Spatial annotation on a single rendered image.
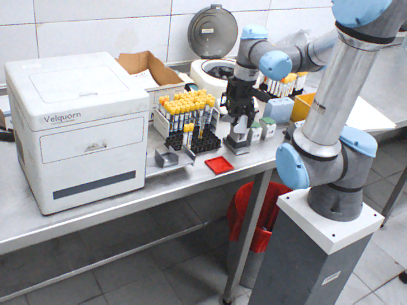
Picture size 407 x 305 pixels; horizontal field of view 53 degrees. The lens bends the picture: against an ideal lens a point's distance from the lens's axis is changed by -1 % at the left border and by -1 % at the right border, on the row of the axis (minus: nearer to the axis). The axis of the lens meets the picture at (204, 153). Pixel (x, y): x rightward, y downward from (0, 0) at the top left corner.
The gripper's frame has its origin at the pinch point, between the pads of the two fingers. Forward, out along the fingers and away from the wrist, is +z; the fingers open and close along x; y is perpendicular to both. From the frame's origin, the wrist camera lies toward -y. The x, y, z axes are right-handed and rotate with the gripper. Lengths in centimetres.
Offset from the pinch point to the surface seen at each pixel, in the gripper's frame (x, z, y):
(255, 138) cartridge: 1.0, 4.0, -7.2
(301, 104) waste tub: -5.0, -2.3, -31.7
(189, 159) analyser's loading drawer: 5.4, 2.1, 21.7
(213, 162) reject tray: 5.6, 5.9, 12.5
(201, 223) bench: -21, 67, -8
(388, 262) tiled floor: 25, 94, -106
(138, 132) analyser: 8.7, -13.5, 40.1
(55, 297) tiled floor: -29, 94, 59
